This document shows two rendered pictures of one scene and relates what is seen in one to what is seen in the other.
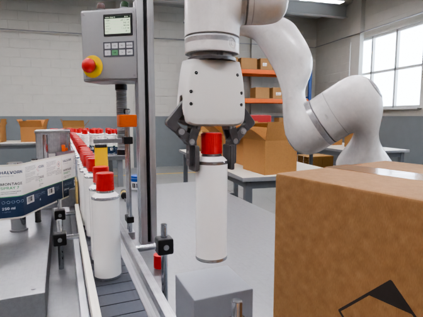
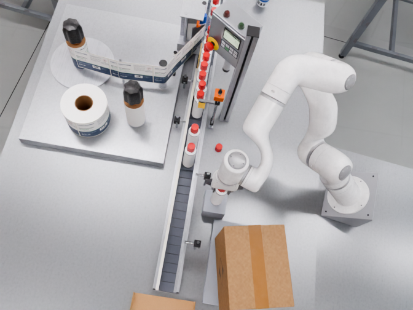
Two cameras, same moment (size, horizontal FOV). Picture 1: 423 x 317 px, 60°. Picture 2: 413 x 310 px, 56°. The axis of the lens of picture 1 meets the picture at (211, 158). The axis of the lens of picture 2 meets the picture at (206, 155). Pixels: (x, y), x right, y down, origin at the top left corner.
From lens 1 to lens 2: 1.41 m
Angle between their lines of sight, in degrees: 62
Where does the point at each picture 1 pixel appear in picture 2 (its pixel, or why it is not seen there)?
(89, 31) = (215, 26)
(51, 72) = not seen: outside the picture
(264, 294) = (245, 196)
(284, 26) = (321, 116)
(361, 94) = (329, 176)
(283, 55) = (311, 127)
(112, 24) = (228, 36)
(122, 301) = (186, 186)
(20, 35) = not seen: outside the picture
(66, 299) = (173, 156)
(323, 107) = (313, 162)
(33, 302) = (159, 163)
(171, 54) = not seen: outside the picture
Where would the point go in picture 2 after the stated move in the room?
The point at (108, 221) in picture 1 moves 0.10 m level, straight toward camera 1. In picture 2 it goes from (189, 158) to (183, 179)
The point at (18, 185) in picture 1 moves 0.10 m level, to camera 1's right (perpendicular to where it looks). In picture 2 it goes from (163, 74) to (182, 84)
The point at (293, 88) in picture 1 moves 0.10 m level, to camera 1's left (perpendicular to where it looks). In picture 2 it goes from (308, 141) to (286, 128)
